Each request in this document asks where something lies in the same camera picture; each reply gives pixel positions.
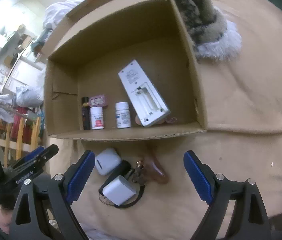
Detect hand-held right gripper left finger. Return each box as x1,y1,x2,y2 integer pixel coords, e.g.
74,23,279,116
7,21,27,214
9,150,96,240

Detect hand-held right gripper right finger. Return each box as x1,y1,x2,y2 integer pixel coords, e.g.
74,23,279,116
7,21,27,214
183,150,272,240

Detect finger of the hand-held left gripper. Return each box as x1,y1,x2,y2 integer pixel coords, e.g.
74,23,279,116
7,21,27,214
19,144,60,172
11,146,46,168

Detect white earbud case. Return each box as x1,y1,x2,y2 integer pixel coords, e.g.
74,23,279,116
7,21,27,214
95,148,122,176

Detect black adapter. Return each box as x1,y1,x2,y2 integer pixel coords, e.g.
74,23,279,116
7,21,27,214
98,160,131,193

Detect white charger cube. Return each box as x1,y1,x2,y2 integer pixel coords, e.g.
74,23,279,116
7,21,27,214
102,175,137,205

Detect brown hair clip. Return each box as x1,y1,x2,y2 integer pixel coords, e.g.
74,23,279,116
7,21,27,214
141,152,169,185

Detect black tube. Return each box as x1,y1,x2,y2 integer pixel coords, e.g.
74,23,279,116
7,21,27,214
81,97,91,130

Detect white bottle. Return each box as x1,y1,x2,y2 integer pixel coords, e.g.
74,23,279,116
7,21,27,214
115,102,132,128
90,106,105,130

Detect pink case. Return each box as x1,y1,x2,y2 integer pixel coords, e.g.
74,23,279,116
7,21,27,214
88,94,107,108

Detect white remote control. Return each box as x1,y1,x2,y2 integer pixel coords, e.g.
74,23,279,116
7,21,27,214
118,60,170,127

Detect cardboard box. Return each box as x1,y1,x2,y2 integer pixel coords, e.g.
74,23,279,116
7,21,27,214
42,0,208,140

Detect person's left forearm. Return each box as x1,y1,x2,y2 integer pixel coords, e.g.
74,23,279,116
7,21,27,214
0,205,14,238

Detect wooden chair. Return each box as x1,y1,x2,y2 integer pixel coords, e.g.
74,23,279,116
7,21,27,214
0,112,42,168

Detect dark red cloth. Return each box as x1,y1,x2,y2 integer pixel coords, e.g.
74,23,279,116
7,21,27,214
11,106,40,145

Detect hanging light clothes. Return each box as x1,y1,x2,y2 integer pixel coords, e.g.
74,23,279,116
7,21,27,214
0,94,19,115

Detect grey laundry bag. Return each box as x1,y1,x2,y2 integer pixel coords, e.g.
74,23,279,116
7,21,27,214
16,85,44,107

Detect white kitchen cabinet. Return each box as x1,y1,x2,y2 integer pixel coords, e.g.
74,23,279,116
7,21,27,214
2,55,45,93

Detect white duvet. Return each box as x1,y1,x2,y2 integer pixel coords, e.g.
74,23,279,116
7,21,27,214
42,0,121,28

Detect patterned fleece jacket, white fur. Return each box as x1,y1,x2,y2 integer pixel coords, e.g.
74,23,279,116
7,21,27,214
167,0,242,63

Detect gold keychain with keys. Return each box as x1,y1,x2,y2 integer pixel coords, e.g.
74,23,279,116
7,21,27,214
131,159,148,183

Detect black cord loop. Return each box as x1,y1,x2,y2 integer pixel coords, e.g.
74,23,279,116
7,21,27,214
98,185,145,208

